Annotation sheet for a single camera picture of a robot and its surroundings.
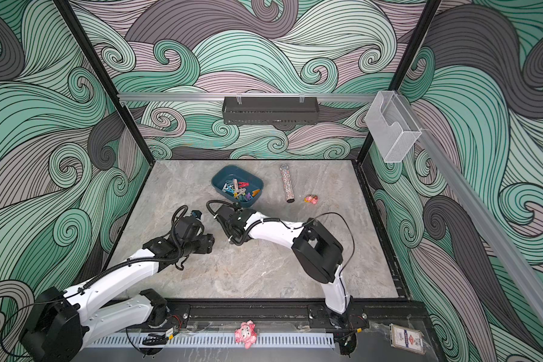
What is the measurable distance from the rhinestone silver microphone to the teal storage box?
12 cm

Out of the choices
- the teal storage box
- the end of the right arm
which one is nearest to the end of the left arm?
the end of the right arm

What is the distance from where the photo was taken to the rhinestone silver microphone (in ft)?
3.41

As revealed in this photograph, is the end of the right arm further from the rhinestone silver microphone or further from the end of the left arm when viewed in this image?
the rhinestone silver microphone

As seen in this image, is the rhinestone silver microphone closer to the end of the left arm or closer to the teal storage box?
the teal storage box

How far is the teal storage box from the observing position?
1.05 metres
